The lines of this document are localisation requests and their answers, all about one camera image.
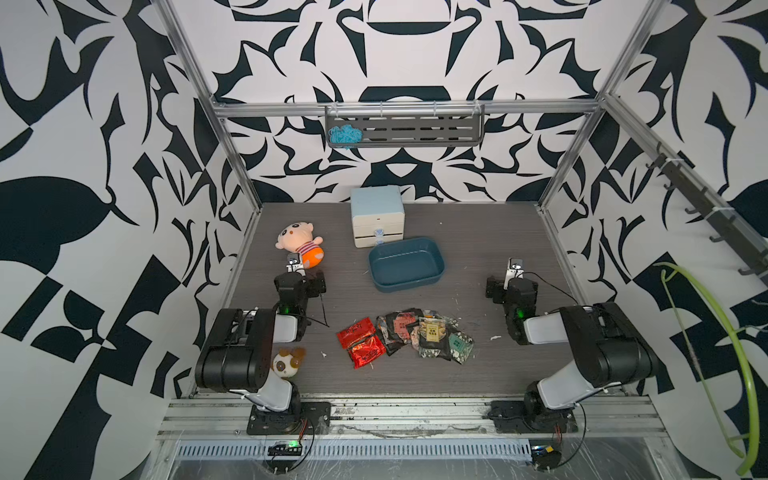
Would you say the green label tea bag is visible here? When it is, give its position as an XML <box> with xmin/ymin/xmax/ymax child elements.
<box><xmin>448</xmin><ymin>331</ymin><xmax>474</xmax><ymax>365</ymax></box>

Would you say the yellow label tea bag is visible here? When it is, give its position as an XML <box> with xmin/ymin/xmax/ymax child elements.
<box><xmin>417</xmin><ymin>317</ymin><xmax>451</xmax><ymax>360</ymax></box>

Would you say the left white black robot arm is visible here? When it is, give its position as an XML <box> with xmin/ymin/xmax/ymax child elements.
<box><xmin>195</xmin><ymin>271</ymin><xmax>326</xmax><ymax>421</ymax></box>

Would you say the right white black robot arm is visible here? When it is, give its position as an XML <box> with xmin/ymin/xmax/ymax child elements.
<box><xmin>485</xmin><ymin>277</ymin><xmax>660</xmax><ymax>431</ymax></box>

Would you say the lower red tea bag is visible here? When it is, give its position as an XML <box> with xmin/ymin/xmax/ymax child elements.
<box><xmin>347</xmin><ymin>335</ymin><xmax>387</xmax><ymax>369</ymax></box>

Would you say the black tea bag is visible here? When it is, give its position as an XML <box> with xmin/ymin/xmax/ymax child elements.
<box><xmin>375</xmin><ymin>312</ymin><xmax>405</xmax><ymax>356</ymax></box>

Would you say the teal plastic storage box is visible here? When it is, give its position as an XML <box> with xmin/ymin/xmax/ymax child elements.
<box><xmin>368</xmin><ymin>237</ymin><xmax>445</xmax><ymax>293</ymax></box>

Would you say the dark red floral tea bag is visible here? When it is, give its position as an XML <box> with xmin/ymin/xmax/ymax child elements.
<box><xmin>394</xmin><ymin>308</ymin><xmax>423</xmax><ymax>344</ymax></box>

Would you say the pink plush doll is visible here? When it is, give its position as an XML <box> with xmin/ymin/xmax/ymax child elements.
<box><xmin>275</xmin><ymin>221</ymin><xmax>325</xmax><ymax>269</ymax></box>

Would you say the brown white plush toy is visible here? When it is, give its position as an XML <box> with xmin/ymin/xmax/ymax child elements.
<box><xmin>271</xmin><ymin>347</ymin><xmax>306</xmax><ymax>379</ymax></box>

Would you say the white blue drawer cabinet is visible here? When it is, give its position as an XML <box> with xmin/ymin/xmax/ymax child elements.
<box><xmin>350</xmin><ymin>186</ymin><xmax>405</xmax><ymax>248</ymax></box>

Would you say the left controller board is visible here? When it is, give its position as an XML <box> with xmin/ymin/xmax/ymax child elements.
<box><xmin>267</xmin><ymin>440</ymin><xmax>303</xmax><ymax>458</ymax></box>

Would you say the controller board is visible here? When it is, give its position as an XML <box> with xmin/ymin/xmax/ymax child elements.
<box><xmin>531</xmin><ymin>445</ymin><xmax>562</xmax><ymax>471</ymax></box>
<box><xmin>267</xmin><ymin>440</ymin><xmax>303</xmax><ymax>458</ymax></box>

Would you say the right controller board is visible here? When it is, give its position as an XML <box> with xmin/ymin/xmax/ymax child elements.
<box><xmin>531</xmin><ymin>445</ymin><xmax>562</xmax><ymax>471</ymax></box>

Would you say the blue scrunchie bundle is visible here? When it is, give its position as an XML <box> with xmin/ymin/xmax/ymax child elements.
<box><xmin>328</xmin><ymin>124</ymin><xmax>363</xmax><ymax>149</ymax></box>

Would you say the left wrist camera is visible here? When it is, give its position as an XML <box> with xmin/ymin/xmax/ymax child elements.
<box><xmin>286</xmin><ymin>253</ymin><xmax>304</xmax><ymax>274</ymax></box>

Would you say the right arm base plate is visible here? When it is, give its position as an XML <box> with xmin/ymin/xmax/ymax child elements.
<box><xmin>486</xmin><ymin>400</ymin><xmax>579</xmax><ymax>434</ymax></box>

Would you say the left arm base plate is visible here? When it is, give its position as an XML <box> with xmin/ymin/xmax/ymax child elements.
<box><xmin>246</xmin><ymin>401</ymin><xmax>331</xmax><ymax>436</ymax></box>

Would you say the white cable duct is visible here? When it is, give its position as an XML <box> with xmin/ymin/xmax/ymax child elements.
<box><xmin>177</xmin><ymin>438</ymin><xmax>532</xmax><ymax>462</ymax></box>

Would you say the grey wall shelf rack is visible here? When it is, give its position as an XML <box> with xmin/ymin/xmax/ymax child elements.
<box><xmin>324</xmin><ymin>102</ymin><xmax>485</xmax><ymax>149</ymax></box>

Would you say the black hook rail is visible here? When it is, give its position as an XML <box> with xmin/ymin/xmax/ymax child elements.
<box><xmin>646</xmin><ymin>141</ymin><xmax>767</xmax><ymax>284</ymax></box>

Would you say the green hose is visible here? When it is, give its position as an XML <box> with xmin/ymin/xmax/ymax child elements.
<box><xmin>653</xmin><ymin>261</ymin><xmax>761</xmax><ymax>476</ymax></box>

